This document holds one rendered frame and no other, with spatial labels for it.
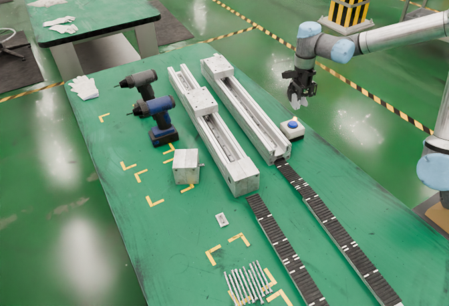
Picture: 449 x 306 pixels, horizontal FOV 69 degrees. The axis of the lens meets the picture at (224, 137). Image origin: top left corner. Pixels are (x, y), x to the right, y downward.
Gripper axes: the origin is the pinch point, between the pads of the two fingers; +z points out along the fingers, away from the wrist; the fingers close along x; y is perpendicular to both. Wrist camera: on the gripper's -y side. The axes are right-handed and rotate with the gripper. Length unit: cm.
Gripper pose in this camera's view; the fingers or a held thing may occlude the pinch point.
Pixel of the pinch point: (294, 105)
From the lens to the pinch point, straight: 138.9
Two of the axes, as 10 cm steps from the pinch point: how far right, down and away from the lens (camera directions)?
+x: 9.2, -2.9, 2.7
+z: 0.3, 7.4, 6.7
